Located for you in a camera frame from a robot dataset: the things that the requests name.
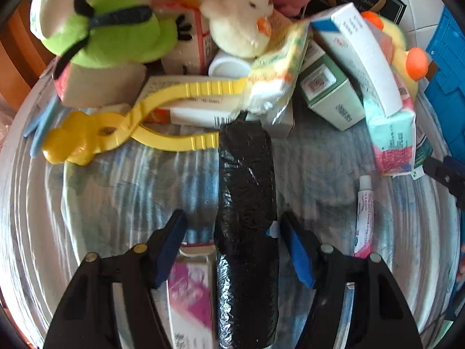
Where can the green pink tissue pack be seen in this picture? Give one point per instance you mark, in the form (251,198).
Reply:
(390,138)

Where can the yellow plastic tongs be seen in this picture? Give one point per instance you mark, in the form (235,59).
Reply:
(109,131)

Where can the blue plastic crate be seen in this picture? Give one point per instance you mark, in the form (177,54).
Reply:
(448,80)

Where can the white box with pink print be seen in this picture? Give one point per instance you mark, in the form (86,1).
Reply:
(192,40)

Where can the long white medicine box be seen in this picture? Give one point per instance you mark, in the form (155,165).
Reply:
(196,112)

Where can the pink white medicine box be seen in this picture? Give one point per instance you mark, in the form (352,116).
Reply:
(190,291)

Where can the black roll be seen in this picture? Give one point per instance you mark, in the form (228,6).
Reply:
(247,207)

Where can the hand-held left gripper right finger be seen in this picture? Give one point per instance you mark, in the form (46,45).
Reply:
(299,254)

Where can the white pink ointment tube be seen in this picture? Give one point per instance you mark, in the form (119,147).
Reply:
(364,218)

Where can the white round jar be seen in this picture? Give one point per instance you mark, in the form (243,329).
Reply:
(229,66)

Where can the green white medicine box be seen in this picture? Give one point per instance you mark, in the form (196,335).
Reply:
(330,91)

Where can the white bird plush toy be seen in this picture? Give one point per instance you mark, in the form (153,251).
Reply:
(236,21)

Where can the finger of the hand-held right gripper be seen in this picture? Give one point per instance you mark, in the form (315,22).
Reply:
(448,174)

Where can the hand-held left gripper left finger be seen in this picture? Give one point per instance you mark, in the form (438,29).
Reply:
(170,254)

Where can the blue plastic clip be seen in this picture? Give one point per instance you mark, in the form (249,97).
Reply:
(41,127)

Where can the green white plush toy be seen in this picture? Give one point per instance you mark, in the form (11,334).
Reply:
(116,32)

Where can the grey small box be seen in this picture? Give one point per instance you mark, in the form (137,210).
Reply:
(281,120)

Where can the yellow duck plush toy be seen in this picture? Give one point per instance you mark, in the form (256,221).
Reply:
(403,54)

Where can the white blue medicine box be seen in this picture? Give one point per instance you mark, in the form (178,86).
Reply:
(363,47)

